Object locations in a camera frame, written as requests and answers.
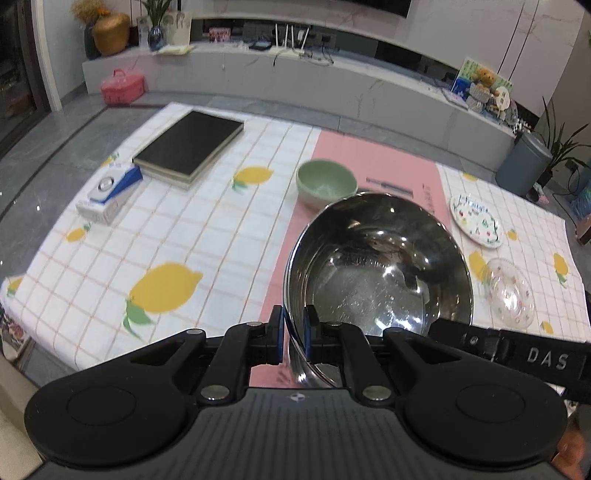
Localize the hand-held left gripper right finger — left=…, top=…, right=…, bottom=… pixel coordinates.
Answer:
left=302, top=305, right=463, bottom=409

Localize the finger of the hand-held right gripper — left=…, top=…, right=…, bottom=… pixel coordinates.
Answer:
left=427, top=318, right=502, bottom=366

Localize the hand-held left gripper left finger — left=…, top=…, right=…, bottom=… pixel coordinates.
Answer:
left=121, top=305, right=287, bottom=408

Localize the clear glass plate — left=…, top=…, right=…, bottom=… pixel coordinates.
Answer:
left=482, top=257, right=537, bottom=330

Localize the stainless steel bowl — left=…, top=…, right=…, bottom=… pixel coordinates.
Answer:
left=283, top=191, right=474, bottom=388

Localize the green ceramic bowl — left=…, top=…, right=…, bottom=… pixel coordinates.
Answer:
left=295, top=159, right=359, bottom=212

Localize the white fruit-patterned plate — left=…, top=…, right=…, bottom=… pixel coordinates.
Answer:
left=450, top=194, right=504, bottom=250

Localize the lemon-print checked tablecloth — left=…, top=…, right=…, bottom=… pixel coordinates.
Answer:
left=0, top=102, right=591, bottom=372

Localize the grey trash bin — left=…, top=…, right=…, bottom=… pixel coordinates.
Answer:
left=496, top=131, right=553, bottom=199

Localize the pink bottle-print cloth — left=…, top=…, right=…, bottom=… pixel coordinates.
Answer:
left=249, top=127, right=445, bottom=388

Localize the black book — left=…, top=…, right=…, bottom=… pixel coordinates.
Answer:
left=131, top=109, right=245, bottom=190

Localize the long-leaf potted plant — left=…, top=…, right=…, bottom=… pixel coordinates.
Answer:
left=537, top=96, right=591, bottom=186

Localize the blue and white box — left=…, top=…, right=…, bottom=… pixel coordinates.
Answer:
left=76, top=164, right=144, bottom=226

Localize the marble low cabinet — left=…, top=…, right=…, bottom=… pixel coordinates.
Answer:
left=82, top=42, right=519, bottom=172

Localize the brown teddy bear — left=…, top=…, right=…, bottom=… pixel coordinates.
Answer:
left=470, top=67, right=498, bottom=101

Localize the green picture board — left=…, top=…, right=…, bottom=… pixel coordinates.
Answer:
left=453, top=58, right=514, bottom=106

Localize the white router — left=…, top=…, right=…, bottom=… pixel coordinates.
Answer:
left=271, top=23, right=315, bottom=59

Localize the red storage basket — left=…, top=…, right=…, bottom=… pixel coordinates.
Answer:
left=100, top=69, right=147, bottom=106

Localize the white printed card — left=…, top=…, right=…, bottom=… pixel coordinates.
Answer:
left=164, top=11, right=193, bottom=47

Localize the blue vase with green plant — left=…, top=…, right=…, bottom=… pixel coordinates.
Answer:
left=137, top=0, right=174, bottom=52

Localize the black television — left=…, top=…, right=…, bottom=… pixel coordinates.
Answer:
left=245, top=0, right=413, bottom=20

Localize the orange round vase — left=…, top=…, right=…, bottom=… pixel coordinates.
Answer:
left=92, top=13, right=132, bottom=57

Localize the dark vase with dried flowers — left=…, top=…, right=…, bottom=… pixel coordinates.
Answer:
left=71, top=0, right=105, bottom=61

